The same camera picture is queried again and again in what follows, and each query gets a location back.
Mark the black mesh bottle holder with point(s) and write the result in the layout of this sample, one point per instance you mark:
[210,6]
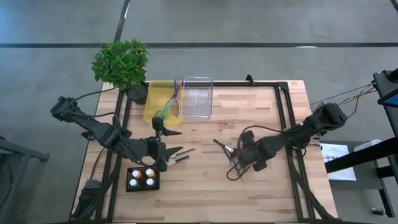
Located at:
[143,179]

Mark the yellow paint bottle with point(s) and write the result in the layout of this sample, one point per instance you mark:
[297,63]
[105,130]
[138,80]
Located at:
[150,173]

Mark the grey metal stand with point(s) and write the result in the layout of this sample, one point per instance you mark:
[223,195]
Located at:
[31,154]

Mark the white paper sheet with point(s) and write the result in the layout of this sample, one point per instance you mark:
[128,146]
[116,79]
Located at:
[339,168]

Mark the black side desk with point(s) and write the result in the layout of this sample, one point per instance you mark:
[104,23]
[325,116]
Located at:
[357,158]

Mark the black metal table frame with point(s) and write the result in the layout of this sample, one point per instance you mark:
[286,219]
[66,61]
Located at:
[233,84]

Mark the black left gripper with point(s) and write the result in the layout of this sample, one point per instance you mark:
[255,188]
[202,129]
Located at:
[157,149]

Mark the green potted plant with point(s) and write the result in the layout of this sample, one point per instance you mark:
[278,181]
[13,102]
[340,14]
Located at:
[119,63]

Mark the blue tablet screen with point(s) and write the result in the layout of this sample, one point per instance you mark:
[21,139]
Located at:
[394,101]

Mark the clear plastic bin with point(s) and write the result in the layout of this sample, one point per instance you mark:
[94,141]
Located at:
[196,99]

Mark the blue paint bottle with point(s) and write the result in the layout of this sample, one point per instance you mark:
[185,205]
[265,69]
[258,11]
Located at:
[150,182]

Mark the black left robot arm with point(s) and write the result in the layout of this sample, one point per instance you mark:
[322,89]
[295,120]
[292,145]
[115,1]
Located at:
[102,133]

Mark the yellow plastic bin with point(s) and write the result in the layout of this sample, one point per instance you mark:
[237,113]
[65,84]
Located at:
[155,99]

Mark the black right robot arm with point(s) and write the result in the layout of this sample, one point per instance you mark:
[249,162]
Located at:
[295,133]

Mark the fluffy black paintbrush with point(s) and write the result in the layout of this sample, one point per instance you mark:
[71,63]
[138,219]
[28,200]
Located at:
[221,144]

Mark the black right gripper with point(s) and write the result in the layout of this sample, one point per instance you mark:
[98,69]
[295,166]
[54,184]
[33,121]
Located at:
[252,152]

